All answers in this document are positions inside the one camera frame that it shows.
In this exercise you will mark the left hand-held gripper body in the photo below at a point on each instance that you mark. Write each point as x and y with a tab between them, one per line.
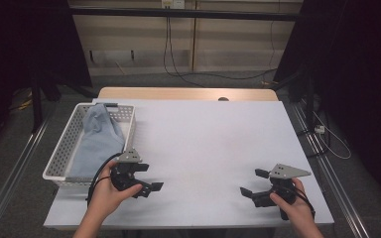
124	177

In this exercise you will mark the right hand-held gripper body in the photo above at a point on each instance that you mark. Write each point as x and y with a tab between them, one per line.
282	188

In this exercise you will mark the light blue tank top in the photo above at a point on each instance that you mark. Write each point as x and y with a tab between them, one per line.
97	145

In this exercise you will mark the white perforated plastic basket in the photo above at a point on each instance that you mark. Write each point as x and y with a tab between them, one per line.
64	145

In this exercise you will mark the person's right hand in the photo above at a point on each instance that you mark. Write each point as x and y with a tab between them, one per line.
297	211

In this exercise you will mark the person's left hand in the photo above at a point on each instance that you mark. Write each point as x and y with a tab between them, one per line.
104	198

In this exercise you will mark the white table cover sheet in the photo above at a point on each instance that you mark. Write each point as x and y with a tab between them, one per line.
205	148

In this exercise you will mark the white plug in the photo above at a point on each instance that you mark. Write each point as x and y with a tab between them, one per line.
319	129

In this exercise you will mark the black metal stand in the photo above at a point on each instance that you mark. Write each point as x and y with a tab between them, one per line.
309	109
36	109

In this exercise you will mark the light wooden table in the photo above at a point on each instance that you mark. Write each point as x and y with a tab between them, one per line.
178	93

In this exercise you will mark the dark round table grommet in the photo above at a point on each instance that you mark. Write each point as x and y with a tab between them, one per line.
223	98

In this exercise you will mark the beige wooden desk cabinet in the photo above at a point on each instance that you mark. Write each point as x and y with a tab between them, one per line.
238	43

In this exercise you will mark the black curtain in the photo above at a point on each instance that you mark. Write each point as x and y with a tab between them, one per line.
20	39
360	49

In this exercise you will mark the black metal crossbar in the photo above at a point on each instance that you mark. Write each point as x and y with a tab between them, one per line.
178	14

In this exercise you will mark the aluminium floor rail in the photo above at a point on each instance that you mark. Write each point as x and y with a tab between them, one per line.
339	191
18	173

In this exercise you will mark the white wall socket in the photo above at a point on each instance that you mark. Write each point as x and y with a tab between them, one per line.
173	4

